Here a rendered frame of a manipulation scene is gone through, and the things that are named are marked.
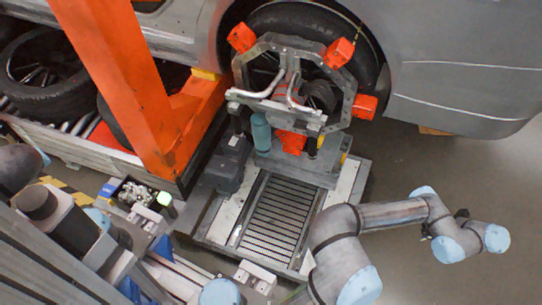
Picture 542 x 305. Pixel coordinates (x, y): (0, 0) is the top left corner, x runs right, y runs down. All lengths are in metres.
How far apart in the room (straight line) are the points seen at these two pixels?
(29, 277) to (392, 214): 0.82
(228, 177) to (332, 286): 1.28
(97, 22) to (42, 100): 1.41
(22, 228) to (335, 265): 0.60
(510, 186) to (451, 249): 1.63
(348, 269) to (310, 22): 1.01
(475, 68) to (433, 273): 1.18
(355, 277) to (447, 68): 0.97
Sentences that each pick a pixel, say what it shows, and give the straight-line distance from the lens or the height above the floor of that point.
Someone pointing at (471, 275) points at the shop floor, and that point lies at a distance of 2.50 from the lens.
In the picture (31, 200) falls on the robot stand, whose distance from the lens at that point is 0.88.
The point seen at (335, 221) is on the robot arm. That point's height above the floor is 1.32.
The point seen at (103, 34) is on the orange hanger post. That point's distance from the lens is 1.39.
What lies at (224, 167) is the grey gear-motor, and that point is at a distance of 2.17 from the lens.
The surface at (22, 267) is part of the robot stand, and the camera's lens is 0.76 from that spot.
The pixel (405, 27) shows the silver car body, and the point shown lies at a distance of 1.58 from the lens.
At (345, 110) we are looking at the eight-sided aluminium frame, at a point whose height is 0.84.
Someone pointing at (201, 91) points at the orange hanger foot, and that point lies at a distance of 2.14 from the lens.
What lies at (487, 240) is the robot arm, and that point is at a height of 1.12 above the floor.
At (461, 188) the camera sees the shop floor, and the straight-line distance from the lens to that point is 2.72.
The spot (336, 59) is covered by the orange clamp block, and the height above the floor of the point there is 1.12.
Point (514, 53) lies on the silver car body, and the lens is 1.62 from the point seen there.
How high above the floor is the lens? 2.23
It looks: 56 degrees down
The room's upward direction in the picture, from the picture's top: 6 degrees counter-clockwise
